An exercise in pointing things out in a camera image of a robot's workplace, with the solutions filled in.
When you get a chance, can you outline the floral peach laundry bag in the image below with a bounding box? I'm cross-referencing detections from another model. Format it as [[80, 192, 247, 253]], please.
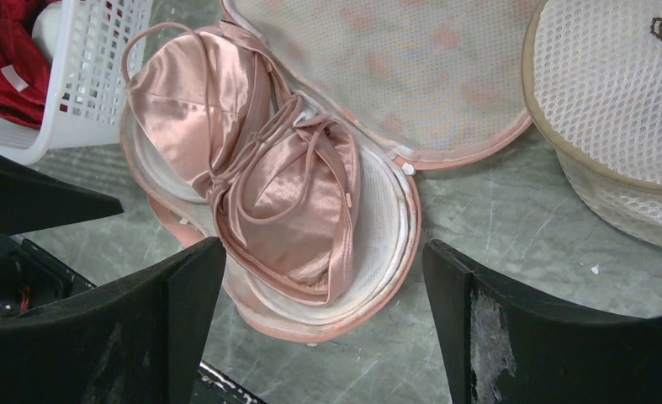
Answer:
[[119, 0, 549, 344]]

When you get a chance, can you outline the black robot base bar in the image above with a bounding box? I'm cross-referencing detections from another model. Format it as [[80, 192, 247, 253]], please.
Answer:
[[0, 236, 258, 403]]

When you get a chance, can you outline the beige round laundry bag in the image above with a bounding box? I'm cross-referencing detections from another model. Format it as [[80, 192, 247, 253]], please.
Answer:
[[522, 0, 662, 247]]

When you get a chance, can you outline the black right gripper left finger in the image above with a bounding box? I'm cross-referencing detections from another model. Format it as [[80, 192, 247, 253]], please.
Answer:
[[0, 237, 226, 403]]

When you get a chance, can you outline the white plastic basket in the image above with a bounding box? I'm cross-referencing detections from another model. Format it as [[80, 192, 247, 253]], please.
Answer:
[[0, 0, 153, 165]]

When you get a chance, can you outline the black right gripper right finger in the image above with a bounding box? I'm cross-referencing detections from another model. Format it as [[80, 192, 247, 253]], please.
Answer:
[[422, 240, 662, 403]]

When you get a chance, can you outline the red bra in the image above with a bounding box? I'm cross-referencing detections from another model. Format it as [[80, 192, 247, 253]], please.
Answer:
[[0, 0, 50, 130]]

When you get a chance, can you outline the pink satin bra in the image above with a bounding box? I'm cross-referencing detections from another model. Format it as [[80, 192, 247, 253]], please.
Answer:
[[120, 22, 361, 306]]

